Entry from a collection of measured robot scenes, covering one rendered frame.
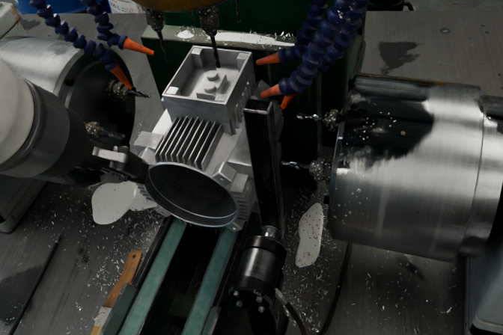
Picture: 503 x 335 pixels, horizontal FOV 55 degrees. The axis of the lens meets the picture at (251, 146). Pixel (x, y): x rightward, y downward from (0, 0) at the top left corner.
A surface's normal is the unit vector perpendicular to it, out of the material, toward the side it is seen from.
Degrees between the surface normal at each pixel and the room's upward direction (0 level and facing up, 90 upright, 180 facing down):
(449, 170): 39
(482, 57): 0
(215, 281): 0
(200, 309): 0
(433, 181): 47
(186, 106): 90
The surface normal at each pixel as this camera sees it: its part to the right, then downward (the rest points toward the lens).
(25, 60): -0.13, -0.59
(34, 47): -0.06, -0.77
